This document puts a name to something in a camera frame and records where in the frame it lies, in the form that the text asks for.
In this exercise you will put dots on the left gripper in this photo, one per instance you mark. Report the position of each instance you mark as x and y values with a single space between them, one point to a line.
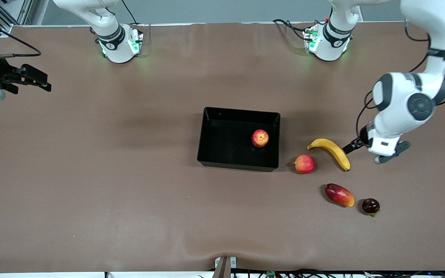
355 144

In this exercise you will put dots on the yellow banana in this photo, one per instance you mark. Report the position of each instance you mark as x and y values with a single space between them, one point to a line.
334 151

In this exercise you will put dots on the red apple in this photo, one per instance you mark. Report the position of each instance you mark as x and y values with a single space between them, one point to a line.
260 138

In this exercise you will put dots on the black plastic box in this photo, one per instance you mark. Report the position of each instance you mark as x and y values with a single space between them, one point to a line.
226 143

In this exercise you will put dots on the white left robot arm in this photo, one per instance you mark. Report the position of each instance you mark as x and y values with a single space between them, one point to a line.
404 100

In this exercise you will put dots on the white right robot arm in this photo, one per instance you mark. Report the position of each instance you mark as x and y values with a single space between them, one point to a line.
110 42

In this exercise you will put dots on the red mango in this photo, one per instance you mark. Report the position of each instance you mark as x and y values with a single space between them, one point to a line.
339 195

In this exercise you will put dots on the red yellow round fruit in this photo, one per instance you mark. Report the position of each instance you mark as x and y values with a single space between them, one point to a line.
304 164

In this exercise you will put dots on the dark purple small fruit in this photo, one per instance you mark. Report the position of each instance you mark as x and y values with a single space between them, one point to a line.
371 206

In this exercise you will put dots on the brown table mat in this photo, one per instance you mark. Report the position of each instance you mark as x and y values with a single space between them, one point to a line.
222 216

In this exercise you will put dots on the green terminal connector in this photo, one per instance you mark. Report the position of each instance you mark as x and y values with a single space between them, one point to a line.
271 273

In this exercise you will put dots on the aluminium frame profile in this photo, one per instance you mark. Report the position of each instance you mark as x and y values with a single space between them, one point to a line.
6 17

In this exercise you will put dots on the metal table bracket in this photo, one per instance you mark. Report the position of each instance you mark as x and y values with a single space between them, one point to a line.
224 268

